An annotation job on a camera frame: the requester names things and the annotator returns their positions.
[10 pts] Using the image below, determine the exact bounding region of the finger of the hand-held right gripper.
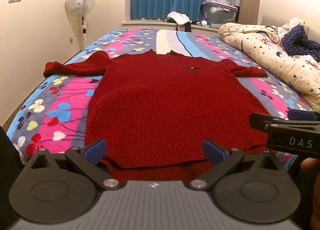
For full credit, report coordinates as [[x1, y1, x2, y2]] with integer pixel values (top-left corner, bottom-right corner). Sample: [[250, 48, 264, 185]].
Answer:
[[249, 112, 320, 134], [287, 108, 320, 122]]

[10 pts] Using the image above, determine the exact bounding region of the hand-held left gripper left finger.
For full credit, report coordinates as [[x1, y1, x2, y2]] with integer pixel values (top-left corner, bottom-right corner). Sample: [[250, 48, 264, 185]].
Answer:
[[25, 138, 125, 192]]

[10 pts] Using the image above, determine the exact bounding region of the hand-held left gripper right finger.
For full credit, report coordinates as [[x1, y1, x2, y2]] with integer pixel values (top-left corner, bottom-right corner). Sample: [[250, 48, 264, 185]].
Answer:
[[187, 139, 285, 192]]

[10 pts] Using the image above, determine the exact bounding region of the red knit sweater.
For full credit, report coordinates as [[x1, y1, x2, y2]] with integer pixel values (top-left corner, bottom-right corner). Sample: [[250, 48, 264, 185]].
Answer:
[[44, 49, 275, 188]]

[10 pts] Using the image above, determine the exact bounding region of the white clothes pile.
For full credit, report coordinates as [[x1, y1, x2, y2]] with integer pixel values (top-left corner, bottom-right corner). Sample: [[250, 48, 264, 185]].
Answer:
[[167, 11, 192, 26]]

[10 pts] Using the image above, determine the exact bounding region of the person's right hand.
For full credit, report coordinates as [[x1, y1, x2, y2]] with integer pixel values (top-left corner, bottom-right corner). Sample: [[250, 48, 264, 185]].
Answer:
[[301, 158, 320, 179]]

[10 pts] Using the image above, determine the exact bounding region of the floral striped bed blanket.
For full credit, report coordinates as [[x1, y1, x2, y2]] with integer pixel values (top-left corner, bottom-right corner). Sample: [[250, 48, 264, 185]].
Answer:
[[6, 28, 320, 168]]

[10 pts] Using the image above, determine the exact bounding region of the cream star print duvet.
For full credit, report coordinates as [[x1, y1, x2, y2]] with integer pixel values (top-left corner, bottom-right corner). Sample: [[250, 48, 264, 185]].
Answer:
[[218, 17, 320, 111]]

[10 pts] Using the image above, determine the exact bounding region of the navy dotted cloth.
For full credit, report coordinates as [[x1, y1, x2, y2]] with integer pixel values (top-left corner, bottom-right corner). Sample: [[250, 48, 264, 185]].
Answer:
[[281, 25, 320, 62]]

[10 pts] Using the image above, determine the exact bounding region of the large clear storage box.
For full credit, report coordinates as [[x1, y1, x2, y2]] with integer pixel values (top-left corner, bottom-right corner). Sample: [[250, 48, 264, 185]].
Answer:
[[201, 0, 239, 29]]

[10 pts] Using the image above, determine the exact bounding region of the dark chair back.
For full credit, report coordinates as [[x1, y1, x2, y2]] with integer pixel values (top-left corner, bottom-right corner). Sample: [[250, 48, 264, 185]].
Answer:
[[175, 22, 192, 33]]

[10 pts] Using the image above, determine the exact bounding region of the white standing fan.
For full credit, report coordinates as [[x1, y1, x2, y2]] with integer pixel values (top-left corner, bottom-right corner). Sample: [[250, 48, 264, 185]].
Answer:
[[65, 0, 96, 48]]

